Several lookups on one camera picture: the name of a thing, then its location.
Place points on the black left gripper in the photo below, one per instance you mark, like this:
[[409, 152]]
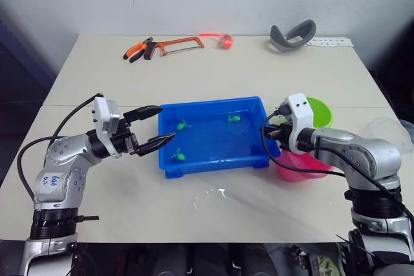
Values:
[[124, 136]]

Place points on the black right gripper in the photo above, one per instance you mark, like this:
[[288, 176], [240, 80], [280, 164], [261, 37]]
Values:
[[284, 135]]

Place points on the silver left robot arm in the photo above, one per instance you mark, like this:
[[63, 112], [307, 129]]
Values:
[[61, 159]]

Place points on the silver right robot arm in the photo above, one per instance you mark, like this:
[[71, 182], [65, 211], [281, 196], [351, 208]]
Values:
[[365, 153]]

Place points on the green toy fish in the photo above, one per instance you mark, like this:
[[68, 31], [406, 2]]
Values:
[[182, 124], [233, 118], [178, 156]]

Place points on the pink plastic bucket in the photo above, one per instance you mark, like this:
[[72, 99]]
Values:
[[297, 172]]

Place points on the green plastic bucket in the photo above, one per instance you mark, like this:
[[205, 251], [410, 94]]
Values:
[[321, 114]]

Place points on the blue plastic tub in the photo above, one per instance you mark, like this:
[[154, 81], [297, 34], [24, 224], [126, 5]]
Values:
[[210, 140]]

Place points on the orange black pliers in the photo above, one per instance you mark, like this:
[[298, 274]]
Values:
[[136, 51]]

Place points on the grey curved padded band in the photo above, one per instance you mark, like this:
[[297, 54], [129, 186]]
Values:
[[281, 45]]

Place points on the white printed paper strip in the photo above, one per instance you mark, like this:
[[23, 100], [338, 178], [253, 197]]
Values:
[[333, 42]]

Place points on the dark cluttered gear under table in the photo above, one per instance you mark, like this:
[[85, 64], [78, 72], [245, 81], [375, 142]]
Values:
[[313, 261]]

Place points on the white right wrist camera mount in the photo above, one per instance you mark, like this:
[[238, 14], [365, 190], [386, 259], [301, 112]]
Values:
[[299, 111]]

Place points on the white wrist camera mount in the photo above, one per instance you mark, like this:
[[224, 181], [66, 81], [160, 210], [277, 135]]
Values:
[[102, 114], [299, 111]]

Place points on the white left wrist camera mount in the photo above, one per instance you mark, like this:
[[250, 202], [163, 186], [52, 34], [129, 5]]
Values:
[[102, 114]]

